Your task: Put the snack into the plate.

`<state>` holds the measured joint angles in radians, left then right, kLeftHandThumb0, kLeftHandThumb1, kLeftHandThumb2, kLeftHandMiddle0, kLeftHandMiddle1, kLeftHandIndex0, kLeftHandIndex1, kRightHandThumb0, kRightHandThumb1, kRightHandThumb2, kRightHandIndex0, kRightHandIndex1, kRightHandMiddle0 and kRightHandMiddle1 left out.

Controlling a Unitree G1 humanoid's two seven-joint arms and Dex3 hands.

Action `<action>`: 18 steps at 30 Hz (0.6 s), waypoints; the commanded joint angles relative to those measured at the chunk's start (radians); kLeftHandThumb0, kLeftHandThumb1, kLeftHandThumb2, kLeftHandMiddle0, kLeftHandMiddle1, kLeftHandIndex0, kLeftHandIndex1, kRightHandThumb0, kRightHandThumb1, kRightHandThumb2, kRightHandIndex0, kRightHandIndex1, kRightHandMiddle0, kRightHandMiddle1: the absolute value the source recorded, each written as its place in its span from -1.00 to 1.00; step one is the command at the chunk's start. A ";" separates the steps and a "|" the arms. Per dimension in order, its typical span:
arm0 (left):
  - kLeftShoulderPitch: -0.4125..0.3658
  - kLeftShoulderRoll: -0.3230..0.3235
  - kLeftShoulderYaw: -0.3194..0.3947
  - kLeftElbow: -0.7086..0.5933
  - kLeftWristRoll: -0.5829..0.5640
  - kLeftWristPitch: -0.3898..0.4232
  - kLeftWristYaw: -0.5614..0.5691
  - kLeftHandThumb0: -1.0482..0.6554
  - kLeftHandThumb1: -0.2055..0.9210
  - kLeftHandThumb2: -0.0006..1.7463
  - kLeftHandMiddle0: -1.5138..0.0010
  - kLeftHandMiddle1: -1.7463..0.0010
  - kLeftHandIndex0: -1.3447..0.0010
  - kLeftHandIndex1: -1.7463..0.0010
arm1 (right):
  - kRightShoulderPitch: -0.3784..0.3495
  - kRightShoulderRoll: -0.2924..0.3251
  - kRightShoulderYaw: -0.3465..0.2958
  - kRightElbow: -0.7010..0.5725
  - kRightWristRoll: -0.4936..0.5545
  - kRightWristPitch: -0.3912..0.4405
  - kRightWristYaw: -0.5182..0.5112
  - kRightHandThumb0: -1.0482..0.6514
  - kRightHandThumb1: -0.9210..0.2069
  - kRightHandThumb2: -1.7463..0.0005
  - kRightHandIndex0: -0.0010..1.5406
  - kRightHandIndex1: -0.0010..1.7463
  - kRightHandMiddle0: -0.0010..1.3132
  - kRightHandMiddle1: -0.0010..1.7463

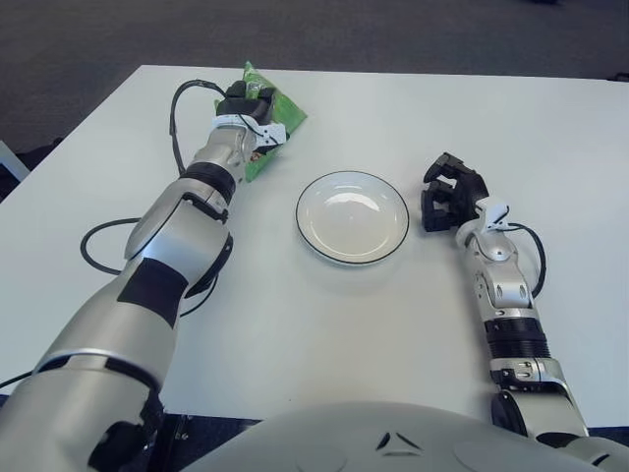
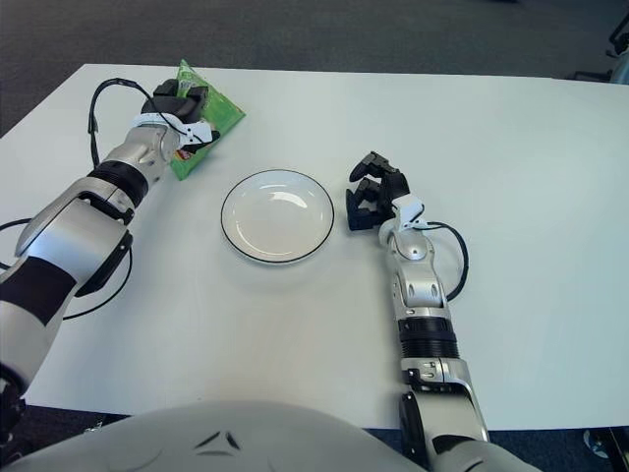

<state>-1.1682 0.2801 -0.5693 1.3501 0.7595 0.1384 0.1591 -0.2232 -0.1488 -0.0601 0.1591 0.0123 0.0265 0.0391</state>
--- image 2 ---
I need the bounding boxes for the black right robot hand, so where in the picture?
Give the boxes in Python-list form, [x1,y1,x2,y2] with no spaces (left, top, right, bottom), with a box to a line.
[345,150,412,232]

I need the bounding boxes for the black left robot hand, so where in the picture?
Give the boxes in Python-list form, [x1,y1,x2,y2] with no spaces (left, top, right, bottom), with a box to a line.
[140,78,222,147]

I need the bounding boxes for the green snack bag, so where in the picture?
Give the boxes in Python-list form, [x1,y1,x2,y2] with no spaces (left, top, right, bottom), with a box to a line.
[168,58,247,182]

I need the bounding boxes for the white plate black rim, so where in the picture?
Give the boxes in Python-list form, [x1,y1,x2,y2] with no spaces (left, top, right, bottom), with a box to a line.
[220,168,336,267]

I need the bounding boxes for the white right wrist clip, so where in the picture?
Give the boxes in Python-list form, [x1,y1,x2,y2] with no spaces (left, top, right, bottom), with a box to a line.
[392,192,427,231]

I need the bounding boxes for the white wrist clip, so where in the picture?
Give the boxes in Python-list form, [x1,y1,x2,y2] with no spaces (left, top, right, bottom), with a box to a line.
[392,192,427,231]
[131,112,215,153]

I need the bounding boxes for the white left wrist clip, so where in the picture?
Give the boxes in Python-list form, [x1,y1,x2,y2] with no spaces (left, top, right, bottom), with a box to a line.
[131,112,215,153]

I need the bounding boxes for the dark chair base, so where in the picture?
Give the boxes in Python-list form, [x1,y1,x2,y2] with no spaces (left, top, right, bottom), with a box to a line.
[572,0,629,85]

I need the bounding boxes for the grey robot torso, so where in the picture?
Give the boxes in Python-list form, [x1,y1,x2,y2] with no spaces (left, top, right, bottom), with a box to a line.
[0,398,433,472]

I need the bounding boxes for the chair caster wheel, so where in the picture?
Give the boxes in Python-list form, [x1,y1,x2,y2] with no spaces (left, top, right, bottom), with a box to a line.
[583,426,629,463]

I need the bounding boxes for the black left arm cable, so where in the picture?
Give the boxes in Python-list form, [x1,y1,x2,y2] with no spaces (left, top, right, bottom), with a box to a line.
[0,77,158,321]

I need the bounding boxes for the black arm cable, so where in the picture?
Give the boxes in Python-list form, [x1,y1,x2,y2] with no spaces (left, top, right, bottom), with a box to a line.
[422,220,469,299]
[0,77,158,321]

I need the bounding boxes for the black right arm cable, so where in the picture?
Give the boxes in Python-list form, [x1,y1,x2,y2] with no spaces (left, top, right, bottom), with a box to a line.
[422,220,469,299]

